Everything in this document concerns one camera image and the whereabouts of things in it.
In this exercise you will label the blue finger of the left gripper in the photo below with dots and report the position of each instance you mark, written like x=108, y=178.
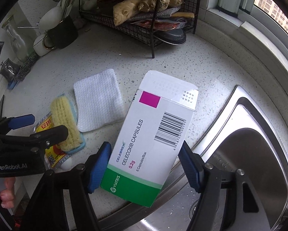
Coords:
x=50, y=136
x=21, y=121

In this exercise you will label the stainless steel teapot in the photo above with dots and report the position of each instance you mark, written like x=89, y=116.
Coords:
x=9, y=70

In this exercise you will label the white folded cloth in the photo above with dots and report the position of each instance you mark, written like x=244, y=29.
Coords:
x=99, y=101

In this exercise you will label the blue saucer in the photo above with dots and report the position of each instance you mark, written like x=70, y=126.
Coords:
x=12, y=84

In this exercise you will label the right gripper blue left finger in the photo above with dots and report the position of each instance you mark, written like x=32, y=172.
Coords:
x=97, y=165

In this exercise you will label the yellow bristle scrub brush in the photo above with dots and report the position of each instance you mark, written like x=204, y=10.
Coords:
x=63, y=113

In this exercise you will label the steel wool scrubber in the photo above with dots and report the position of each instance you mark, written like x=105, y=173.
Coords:
x=26, y=67

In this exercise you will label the black wire shelf rack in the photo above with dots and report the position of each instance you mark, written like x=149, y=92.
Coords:
x=149, y=21

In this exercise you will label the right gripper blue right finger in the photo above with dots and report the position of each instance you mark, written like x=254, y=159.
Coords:
x=192, y=164

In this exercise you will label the white lidded sugar jar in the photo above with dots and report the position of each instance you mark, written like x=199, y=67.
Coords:
x=40, y=45

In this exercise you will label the yellow yeast packet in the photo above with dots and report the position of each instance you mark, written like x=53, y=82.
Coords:
x=54, y=156

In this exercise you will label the dark green utensil mug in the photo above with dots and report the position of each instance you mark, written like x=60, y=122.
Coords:
x=62, y=35

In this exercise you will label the stainless steel sink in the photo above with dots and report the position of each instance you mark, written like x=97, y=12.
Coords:
x=241, y=137

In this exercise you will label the glass carafe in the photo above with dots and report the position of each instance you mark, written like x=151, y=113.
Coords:
x=21, y=44

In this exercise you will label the white plastic spoon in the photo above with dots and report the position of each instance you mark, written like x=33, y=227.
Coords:
x=67, y=164

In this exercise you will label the white green medicine box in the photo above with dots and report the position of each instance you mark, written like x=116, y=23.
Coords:
x=151, y=137

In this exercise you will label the ginger root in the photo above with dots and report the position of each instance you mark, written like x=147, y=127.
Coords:
x=130, y=8

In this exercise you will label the person's left hand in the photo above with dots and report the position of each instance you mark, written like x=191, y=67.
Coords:
x=7, y=196

